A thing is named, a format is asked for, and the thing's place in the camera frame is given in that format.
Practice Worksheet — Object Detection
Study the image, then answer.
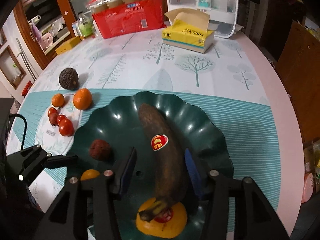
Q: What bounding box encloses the large red cherry tomato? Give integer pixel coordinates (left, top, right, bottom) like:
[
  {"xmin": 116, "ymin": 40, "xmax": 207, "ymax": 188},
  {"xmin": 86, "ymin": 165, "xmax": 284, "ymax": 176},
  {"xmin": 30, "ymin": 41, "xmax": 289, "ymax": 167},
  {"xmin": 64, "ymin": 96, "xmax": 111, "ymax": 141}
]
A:
[{"xmin": 59, "ymin": 118, "xmax": 74, "ymax": 137}]

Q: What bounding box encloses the medium orange tangerine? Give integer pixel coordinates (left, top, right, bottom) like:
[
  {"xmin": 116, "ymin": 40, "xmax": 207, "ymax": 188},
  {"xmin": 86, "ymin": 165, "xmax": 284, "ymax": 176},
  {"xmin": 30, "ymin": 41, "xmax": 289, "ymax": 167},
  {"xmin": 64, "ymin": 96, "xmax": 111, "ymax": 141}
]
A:
[{"xmin": 51, "ymin": 93, "xmax": 65, "ymax": 108}]

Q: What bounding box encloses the large orange tangerine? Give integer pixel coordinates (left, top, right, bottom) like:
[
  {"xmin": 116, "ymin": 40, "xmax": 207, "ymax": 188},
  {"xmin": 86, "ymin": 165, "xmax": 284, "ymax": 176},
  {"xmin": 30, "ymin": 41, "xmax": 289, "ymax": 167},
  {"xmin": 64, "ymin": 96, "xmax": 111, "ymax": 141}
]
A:
[{"xmin": 73, "ymin": 88, "xmax": 92, "ymax": 110}]

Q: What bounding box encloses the yellow orange with sticker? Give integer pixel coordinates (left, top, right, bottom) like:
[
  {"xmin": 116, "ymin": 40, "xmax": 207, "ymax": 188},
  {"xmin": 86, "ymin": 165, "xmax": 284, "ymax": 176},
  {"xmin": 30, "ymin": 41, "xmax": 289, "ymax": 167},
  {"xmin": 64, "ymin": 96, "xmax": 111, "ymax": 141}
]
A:
[{"xmin": 136, "ymin": 202, "xmax": 188, "ymax": 239}]

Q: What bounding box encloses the dark avocado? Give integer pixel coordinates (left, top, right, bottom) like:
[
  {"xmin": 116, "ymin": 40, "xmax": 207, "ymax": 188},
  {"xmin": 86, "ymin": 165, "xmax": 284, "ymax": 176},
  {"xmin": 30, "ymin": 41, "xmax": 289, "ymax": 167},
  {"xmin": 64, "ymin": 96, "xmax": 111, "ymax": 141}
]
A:
[{"xmin": 59, "ymin": 68, "xmax": 79, "ymax": 90}]

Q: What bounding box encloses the overripe brown banana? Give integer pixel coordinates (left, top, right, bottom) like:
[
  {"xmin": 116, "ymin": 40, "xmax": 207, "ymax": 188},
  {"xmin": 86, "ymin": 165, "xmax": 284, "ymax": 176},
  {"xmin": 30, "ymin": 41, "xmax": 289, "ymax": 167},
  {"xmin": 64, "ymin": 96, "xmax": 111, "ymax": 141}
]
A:
[{"xmin": 138, "ymin": 103, "xmax": 185, "ymax": 222}]

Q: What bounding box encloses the small red cherry tomato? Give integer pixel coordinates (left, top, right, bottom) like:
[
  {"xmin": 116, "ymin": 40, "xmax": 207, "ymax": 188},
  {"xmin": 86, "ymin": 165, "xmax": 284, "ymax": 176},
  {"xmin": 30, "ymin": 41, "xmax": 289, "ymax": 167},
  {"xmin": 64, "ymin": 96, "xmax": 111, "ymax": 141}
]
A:
[{"xmin": 56, "ymin": 115, "xmax": 67, "ymax": 126}]

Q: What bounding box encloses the white round floral placemat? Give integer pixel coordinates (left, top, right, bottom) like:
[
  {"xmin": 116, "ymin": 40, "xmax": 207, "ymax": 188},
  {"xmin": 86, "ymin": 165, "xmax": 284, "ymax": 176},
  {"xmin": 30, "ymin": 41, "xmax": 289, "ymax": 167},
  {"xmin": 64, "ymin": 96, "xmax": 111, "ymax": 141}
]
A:
[{"xmin": 35, "ymin": 93, "xmax": 82, "ymax": 155}]

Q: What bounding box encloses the dark green scalloped plate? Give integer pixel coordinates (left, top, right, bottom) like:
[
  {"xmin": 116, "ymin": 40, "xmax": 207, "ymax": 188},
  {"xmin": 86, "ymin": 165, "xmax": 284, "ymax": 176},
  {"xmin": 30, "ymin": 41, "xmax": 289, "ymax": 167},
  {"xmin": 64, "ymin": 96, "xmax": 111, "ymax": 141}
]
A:
[{"xmin": 67, "ymin": 92, "xmax": 233, "ymax": 239}]

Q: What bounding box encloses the tree pattern tablecloth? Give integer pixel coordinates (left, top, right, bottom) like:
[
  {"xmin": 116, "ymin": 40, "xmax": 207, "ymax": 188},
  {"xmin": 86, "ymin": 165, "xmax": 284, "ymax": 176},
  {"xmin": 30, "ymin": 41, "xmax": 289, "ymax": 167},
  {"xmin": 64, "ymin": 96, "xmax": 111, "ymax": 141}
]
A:
[{"xmin": 7, "ymin": 30, "xmax": 304, "ymax": 233}]

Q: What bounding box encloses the yellow flat box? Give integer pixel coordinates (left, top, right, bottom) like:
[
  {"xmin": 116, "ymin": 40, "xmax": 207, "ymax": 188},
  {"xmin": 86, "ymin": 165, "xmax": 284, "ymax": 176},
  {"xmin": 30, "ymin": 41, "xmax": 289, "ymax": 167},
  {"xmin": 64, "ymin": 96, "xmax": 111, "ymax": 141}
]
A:
[{"xmin": 55, "ymin": 36, "xmax": 81, "ymax": 55}]

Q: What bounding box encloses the small white medicine box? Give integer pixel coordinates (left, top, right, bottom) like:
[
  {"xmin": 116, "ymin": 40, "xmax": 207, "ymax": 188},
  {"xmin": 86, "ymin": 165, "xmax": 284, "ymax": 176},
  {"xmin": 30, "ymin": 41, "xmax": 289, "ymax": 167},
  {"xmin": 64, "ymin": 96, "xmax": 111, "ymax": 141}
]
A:
[{"xmin": 72, "ymin": 21, "xmax": 81, "ymax": 36}]

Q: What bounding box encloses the green label glass bottle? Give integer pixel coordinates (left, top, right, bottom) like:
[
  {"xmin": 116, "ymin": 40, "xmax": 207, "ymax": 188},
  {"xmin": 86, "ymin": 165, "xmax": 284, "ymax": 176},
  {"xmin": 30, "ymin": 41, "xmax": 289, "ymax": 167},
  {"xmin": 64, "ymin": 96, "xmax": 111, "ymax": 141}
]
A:
[{"xmin": 78, "ymin": 11, "xmax": 93, "ymax": 38}]

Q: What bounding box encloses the red paper cup package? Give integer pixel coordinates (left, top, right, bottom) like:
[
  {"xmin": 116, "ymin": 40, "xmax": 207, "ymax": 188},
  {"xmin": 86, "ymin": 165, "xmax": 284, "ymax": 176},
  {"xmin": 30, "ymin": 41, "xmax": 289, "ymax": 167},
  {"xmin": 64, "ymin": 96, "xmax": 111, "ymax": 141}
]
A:
[{"xmin": 87, "ymin": 0, "xmax": 164, "ymax": 39}]

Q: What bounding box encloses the yellow tissue pack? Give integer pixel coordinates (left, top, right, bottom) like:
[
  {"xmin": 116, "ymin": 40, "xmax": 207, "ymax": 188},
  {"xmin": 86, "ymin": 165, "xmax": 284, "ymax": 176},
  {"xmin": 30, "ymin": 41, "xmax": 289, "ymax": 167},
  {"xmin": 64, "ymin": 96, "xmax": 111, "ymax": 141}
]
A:
[{"xmin": 162, "ymin": 8, "xmax": 214, "ymax": 54}]

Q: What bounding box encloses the white cosmetic storage box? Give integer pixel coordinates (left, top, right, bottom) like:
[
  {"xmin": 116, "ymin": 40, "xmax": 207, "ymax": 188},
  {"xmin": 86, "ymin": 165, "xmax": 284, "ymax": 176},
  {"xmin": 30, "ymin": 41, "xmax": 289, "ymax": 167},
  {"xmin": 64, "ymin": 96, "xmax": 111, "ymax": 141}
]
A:
[{"xmin": 164, "ymin": 0, "xmax": 240, "ymax": 39}]

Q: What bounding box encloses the black cable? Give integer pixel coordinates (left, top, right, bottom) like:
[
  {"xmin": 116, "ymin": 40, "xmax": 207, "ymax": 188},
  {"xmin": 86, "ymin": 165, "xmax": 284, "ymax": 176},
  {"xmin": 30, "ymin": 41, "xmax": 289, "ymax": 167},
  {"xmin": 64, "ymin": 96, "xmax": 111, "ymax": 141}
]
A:
[{"xmin": 8, "ymin": 113, "xmax": 28, "ymax": 151}]

